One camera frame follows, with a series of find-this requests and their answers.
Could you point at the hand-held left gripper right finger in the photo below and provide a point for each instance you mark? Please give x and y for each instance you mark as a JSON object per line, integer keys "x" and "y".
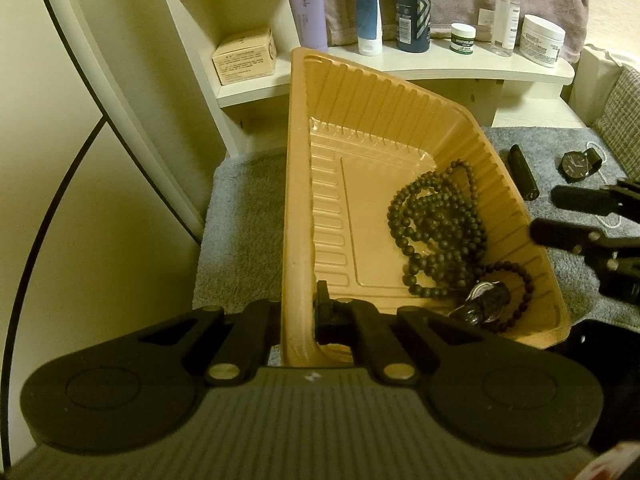
{"x": 322, "y": 305}

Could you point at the white and red packet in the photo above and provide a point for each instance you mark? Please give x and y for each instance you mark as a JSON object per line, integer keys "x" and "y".
{"x": 620, "y": 465}

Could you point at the tan cardboard box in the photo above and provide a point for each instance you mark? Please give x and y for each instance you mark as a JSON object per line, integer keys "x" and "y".
{"x": 245, "y": 57}

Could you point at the white curved furniture panel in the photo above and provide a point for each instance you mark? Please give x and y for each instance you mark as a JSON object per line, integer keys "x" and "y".
{"x": 55, "y": 110}

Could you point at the grey towel mat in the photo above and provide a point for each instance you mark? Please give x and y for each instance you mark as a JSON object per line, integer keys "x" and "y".
{"x": 240, "y": 210}

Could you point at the small white box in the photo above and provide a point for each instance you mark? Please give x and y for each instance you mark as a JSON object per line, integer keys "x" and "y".
{"x": 485, "y": 22}

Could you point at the white and blue tube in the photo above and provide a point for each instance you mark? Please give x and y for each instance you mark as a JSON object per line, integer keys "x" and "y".
{"x": 369, "y": 10}

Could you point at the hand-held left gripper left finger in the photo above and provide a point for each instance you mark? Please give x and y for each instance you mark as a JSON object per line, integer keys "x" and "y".
{"x": 255, "y": 322}

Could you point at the white cream jar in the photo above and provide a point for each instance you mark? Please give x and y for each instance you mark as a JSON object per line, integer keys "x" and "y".
{"x": 542, "y": 42}

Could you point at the purple bottle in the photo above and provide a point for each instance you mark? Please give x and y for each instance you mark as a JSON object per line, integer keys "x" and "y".
{"x": 307, "y": 10}

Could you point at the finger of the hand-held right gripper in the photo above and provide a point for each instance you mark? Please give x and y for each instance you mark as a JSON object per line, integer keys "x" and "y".
{"x": 565, "y": 234}
{"x": 582, "y": 198}

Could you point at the white shelf unit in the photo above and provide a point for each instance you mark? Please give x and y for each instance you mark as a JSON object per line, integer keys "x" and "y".
{"x": 450, "y": 67}

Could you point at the tan plastic tray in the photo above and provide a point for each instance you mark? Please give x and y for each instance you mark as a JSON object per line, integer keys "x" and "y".
{"x": 360, "y": 220}

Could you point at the woven checked cushion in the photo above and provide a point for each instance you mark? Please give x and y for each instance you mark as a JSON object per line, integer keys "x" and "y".
{"x": 622, "y": 120}

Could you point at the clear spray bottle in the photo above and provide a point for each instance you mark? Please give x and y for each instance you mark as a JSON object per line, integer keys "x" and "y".
{"x": 505, "y": 20}

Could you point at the small green jar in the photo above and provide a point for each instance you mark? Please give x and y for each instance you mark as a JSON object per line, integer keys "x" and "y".
{"x": 463, "y": 40}

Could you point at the silver case wrist watch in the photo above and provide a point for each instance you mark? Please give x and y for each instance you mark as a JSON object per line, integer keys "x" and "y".
{"x": 485, "y": 291}

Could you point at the black tube case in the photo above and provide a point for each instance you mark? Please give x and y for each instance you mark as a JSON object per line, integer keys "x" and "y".
{"x": 522, "y": 172}

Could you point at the dark blue patterned bottle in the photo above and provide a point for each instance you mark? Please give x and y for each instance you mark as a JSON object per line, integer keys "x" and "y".
{"x": 412, "y": 10}

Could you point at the black wrist watch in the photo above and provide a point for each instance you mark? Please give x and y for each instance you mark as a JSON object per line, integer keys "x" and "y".
{"x": 575, "y": 165}

